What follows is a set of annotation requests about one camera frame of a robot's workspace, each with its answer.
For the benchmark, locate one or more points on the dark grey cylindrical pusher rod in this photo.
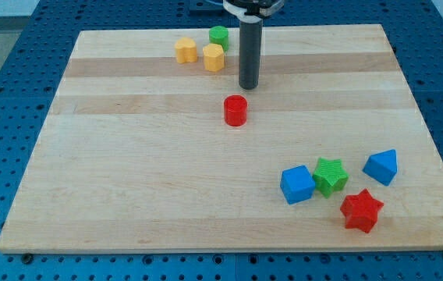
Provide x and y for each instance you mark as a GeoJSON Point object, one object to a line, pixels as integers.
{"type": "Point", "coordinates": [250, 35]}

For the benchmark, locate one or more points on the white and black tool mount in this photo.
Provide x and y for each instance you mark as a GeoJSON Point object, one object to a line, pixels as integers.
{"type": "Point", "coordinates": [252, 9]}

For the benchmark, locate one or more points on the red cylinder block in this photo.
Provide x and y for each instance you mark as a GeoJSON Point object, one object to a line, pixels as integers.
{"type": "Point", "coordinates": [235, 110]}

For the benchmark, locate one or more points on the green cylinder block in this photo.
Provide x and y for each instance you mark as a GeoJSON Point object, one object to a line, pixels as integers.
{"type": "Point", "coordinates": [219, 35]}

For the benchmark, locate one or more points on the yellow hexagon block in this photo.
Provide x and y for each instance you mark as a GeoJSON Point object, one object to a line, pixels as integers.
{"type": "Point", "coordinates": [214, 57]}

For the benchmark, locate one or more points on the yellow heart block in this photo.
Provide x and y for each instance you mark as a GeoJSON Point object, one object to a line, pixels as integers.
{"type": "Point", "coordinates": [185, 50]}

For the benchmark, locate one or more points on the wooden board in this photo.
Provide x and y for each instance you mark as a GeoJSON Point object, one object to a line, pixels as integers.
{"type": "Point", "coordinates": [135, 156]}

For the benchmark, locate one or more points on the blue cube block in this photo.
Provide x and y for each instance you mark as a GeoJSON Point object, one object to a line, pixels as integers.
{"type": "Point", "coordinates": [297, 184]}

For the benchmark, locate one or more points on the green star block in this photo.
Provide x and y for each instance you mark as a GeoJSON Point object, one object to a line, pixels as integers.
{"type": "Point", "coordinates": [329, 176]}

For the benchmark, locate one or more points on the blue triangular prism block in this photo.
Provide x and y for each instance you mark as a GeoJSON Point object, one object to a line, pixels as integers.
{"type": "Point", "coordinates": [382, 166]}

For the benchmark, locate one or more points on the red star block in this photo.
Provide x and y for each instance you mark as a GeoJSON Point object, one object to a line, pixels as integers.
{"type": "Point", "coordinates": [361, 211]}

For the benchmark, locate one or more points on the dark blue base plate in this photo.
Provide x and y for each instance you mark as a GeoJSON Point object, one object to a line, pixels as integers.
{"type": "Point", "coordinates": [206, 7]}

